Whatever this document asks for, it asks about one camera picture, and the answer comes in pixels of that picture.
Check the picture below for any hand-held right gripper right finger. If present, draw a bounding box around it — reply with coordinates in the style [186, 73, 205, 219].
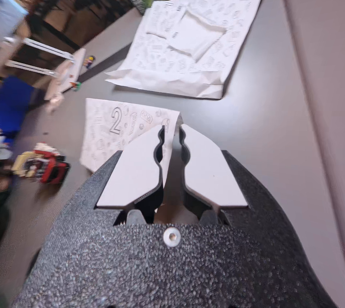
[179, 124, 248, 213]

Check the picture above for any white book stand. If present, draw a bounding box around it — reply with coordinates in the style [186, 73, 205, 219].
[5, 37, 87, 102]

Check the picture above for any printed paper bag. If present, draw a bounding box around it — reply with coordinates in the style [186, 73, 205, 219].
[105, 0, 268, 100]

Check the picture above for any building instruction booklet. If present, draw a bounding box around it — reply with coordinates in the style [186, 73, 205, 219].
[0, 0, 29, 40]

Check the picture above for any small numbered paper bag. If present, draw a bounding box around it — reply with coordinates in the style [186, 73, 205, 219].
[79, 98, 180, 188]

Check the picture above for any blue storage bin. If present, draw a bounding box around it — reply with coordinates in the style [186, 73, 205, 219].
[0, 76, 37, 135]

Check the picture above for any toy brick truck model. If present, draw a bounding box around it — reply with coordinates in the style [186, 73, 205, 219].
[11, 142, 71, 185]

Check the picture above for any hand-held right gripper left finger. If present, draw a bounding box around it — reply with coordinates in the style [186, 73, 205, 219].
[96, 125, 165, 209]

